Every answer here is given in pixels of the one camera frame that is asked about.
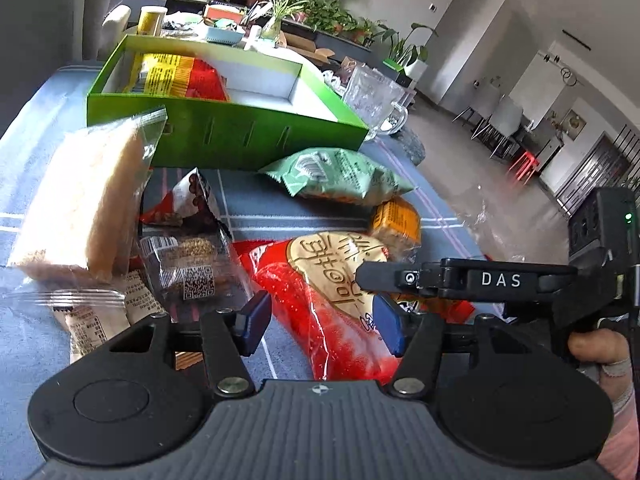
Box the green cardboard box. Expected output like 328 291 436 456
86 35 370 171

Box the person's right hand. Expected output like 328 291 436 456
567 331 640 478

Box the red brown chocolate ball packet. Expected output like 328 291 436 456
140 167 233 241

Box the round white table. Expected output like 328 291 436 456
102 5 301 56

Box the spider plant in glass vase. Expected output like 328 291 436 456
257 0 303 42

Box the yellow and red snack packet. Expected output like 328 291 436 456
129 52 231 104

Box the tall plant in white pot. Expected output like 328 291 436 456
384 22 439 80

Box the grey dining chair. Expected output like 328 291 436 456
452 91 493 133
472 95 536 161

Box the black metal railing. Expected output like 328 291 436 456
555 125 640 217

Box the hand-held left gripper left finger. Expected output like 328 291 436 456
107 290 273 398

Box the yellow can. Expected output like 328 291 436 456
137 6 167 37

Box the clear plastic bag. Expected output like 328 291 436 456
447 195 503 243

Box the dark clear seed snack packet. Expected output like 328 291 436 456
139 232 252 322

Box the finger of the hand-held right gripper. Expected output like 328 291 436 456
356 258 445 297

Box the grey sofa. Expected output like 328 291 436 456
0 0 132 68

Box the open cardboard box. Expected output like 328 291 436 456
280 30 335 67

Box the clear bag of beige crackers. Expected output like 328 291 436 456
7 107 168 285

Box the light blue basket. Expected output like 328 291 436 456
205 19 246 45

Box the blue plaid blanket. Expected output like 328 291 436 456
0 62 501 461

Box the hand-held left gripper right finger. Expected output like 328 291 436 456
372 294 541 397

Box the red stool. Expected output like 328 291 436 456
507 150 542 184

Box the large red rice cracker packet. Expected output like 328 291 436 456
232 230 476 386

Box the orange snack packet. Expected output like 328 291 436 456
369 197 423 262

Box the white printed snack packet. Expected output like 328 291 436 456
52 270 167 363

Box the green snack packet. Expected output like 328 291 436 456
257 147 417 207

